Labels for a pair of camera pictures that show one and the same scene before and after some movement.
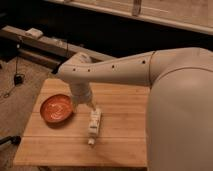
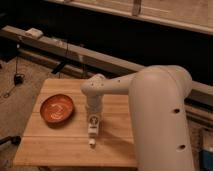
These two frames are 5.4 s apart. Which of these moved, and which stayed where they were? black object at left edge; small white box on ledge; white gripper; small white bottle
Moved: white gripper
Stayed: small white box on ledge; small white bottle; black object at left edge
